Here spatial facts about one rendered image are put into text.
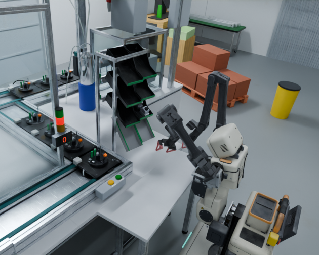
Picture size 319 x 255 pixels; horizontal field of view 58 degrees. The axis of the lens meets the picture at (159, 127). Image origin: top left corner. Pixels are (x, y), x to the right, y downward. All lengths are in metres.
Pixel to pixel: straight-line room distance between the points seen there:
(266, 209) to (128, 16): 2.04
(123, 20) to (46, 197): 1.80
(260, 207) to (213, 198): 0.30
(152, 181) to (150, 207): 0.24
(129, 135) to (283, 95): 3.48
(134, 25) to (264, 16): 6.25
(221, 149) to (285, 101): 3.55
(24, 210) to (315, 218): 2.86
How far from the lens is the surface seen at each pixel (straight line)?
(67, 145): 2.20
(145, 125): 2.30
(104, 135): 2.54
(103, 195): 1.86
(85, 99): 2.84
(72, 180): 2.02
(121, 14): 2.98
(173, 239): 2.87
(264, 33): 8.85
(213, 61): 5.50
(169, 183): 2.10
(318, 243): 3.39
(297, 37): 8.69
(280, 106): 5.26
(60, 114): 1.80
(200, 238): 2.57
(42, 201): 1.92
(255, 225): 2.03
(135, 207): 1.92
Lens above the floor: 2.27
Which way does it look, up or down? 32 degrees down
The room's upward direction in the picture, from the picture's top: 7 degrees clockwise
